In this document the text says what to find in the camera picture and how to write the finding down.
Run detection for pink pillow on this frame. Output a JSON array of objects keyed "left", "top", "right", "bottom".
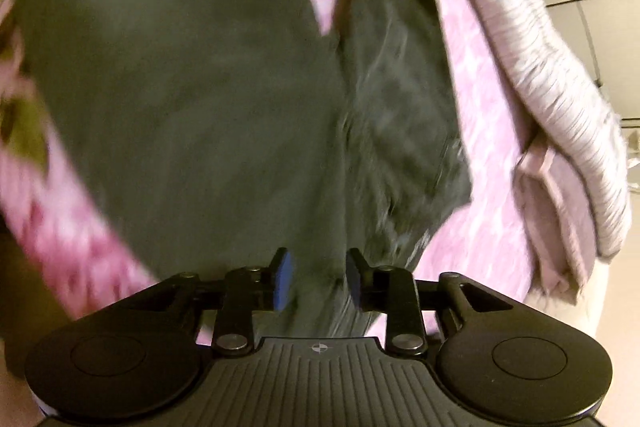
[{"left": 514, "top": 133, "right": 598, "bottom": 305}]

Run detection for white rolled duvet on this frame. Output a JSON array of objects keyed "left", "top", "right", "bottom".
[{"left": 471, "top": 0, "right": 632, "bottom": 258}]

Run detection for pink floral bedspread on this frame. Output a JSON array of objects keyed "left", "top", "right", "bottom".
[{"left": 1, "top": 0, "right": 532, "bottom": 319}]

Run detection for dark grey jeans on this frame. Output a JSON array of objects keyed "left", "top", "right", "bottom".
[{"left": 15, "top": 0, "right": 472, "bottom": 337}]

